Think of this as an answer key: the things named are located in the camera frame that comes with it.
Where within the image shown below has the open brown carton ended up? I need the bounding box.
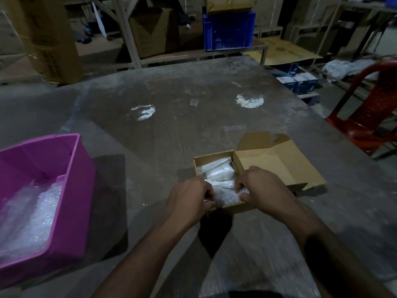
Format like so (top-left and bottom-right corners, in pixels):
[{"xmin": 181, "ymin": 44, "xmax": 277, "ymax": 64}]
[{"xmin": 129, "ymin": 7, "xmax": 179, "ymax": 58}]

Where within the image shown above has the person's left hand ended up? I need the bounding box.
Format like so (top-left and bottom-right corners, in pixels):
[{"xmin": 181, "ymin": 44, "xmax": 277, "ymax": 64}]
[{"xmin": 164, "ymin": 176, "xmax": 217, "ymax": 228}]

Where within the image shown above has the blue plastic crate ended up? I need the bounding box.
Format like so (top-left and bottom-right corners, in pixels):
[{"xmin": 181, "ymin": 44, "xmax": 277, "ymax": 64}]
[{"xmin": 203, "ymin": 10, "xmax": 256, "ymax": 52}]

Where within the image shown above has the dark blue product box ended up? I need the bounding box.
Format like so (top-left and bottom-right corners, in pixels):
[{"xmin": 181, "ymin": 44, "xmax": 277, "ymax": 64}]
[{"xmin": 274, "ymin": 62, "xmax": 300, "ymax": 75}]

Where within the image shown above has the small brown cardboard box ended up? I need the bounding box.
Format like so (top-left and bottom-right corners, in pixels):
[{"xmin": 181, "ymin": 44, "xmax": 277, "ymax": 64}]
[{"xmin": 193, "ymin": 131, "xmax": 327, "ymax": 214}]

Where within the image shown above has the small dark object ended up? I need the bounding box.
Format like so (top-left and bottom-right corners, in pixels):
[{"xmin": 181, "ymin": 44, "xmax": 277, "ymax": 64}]
[{"xmin": 77, "ymin": 27, "xmax": 93, "ymax": 44}]

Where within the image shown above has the white paper sheet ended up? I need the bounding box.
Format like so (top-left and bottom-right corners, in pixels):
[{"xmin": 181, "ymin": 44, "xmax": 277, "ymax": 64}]
[{"xmin": 91, "ymin": 2, "xmax": 108, "ymax": 39}]

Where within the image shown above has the person's left forearm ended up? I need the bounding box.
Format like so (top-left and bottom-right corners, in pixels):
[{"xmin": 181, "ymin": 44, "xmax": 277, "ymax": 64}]
[{"xmin": 93, "ymin": 214, "xmax": 199, "ymax": 298}]

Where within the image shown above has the pile of bubble wrap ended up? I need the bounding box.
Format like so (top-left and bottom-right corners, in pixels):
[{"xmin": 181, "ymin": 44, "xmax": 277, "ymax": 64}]
[{"xmin": 0, "ymin": 180, "xmax": 64, "ymax": 264}]

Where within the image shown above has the metal frame table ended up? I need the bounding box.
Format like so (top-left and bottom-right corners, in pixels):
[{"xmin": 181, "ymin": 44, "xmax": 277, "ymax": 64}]
[{"xmin": 310, "ymin": 0, "xmax": 397, "ymax": 59}]

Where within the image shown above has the clear bubble wrap sheet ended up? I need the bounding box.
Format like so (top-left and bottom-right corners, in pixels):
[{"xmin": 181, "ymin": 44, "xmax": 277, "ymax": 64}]
[
  {"xmin": 198, "ymin": 157, "xmax": 233, "ymax": 174},
  {"xmin": 214, "ymin": 187, "xmax": 250, "ymax": 207}
]

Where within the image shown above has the tall narrow cardboard carton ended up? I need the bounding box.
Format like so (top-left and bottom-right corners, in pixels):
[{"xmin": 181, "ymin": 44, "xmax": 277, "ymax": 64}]
[{"xmin": 6, "ymin": 0, "xmax": 85, "ymax": 86}]

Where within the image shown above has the white plastic bag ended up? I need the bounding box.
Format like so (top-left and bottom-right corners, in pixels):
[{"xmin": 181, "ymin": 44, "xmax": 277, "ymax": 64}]
[{"xmin": 322, "ymin": 58, "xmax": 379, "ymax": 81}]

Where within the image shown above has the flat cardboard sheet with tape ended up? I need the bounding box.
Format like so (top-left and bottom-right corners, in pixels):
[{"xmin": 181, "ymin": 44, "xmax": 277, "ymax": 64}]
[{"xmin": 206, "ymin": 0, "xmax": 255, "ymax": 13}]

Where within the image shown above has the red plastic chair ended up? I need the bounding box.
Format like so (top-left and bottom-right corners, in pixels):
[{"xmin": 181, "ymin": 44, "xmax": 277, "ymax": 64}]
[{"xmin": 325, "ymin": 60, "xmax": 397, "ymax": 157}]

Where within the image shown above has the pink plastic bin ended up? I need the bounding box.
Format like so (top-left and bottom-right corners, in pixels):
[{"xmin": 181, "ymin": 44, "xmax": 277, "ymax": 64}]
[{"xmin": 0, "ymin": 133, "xmax": 96, "ymax": 288}]

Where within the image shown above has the grey metal storage rack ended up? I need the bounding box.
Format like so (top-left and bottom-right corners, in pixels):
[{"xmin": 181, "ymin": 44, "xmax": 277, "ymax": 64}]
[{"xmin": 65, "ymin": 0, "xmax": 269, "ymax": 70}]

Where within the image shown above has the flattened printed cardboard sheet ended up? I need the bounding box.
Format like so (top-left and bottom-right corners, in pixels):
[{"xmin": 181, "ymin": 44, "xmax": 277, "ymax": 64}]
[{"xmin": 245, "ymin": 38, "xmax": 325, "ymax": 66}]

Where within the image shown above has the person's right hand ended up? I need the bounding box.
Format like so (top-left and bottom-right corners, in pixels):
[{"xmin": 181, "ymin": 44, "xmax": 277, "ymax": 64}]
[{"xmin": 234, "ymin": 166, "xmax": 306, "ymax": 224}]

